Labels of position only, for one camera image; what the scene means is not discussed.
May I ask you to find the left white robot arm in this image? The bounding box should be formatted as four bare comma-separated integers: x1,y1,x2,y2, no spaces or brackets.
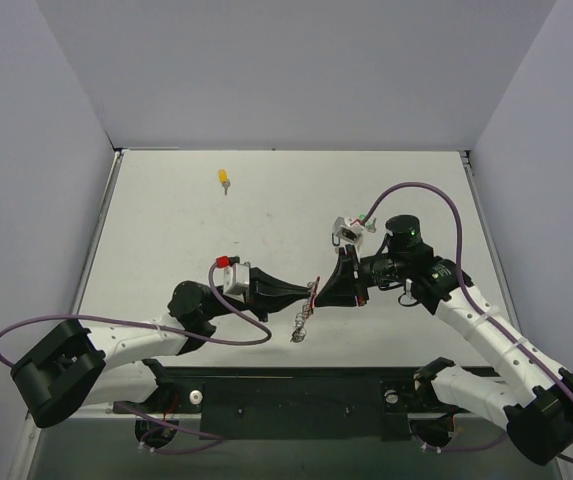
10,263,316,428

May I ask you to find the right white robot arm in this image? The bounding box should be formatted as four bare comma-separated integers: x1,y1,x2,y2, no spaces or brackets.
314,215,573,465

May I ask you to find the green tag key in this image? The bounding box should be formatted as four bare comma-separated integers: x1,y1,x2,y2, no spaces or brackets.
359,215,377,233

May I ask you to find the yellow tag key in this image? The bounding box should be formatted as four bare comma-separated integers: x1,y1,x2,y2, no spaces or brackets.
218,169,231,195

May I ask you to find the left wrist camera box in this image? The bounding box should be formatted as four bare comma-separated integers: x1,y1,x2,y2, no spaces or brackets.
215,256,250,296

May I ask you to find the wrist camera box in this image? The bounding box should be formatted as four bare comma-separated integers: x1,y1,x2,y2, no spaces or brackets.
331,217,369,251
215,256,250,296

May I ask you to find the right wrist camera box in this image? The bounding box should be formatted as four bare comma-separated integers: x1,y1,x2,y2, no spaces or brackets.
331,217,369,251

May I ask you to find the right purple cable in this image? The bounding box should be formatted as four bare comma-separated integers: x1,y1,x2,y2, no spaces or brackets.
360,182,573,469

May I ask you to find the purple cable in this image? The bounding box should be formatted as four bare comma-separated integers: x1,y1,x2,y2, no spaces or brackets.
360,182,573,469
0,264,273,456

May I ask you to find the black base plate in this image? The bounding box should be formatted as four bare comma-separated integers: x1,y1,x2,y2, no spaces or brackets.
137,366,460,446

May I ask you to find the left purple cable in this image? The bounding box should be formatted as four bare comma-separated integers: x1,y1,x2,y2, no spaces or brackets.
0,264,273,456

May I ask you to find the aluminium frame rail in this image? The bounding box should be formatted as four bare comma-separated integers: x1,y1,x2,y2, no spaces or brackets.
25,374,565,426

